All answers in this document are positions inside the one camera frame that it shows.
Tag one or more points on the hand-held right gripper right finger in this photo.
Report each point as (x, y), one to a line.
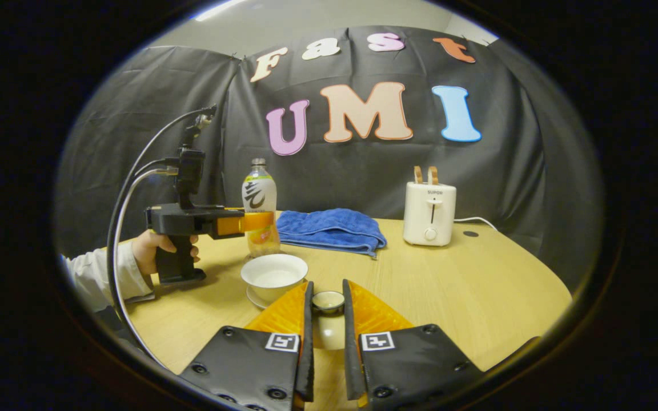
(350, 354)

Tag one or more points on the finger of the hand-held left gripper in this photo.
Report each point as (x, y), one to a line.
(237, 222)

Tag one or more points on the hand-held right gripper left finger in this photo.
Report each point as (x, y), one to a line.
(308, 354)

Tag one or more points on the clear water bottle orange label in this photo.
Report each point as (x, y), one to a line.
(260, 200)

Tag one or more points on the white ceramic teacup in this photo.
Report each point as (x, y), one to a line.
(275, 277)

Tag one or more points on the white ceramic saucer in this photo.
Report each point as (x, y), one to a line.
(256, 299)

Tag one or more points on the blue folded towel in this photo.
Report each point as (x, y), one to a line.
(329, 228)

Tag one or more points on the white toaster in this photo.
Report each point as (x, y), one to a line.
(429, 217)

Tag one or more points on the brown toast slice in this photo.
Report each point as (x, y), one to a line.
(433, 175)
(418, 175)

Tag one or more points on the black backdrop cloth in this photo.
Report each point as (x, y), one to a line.
(506, 171)

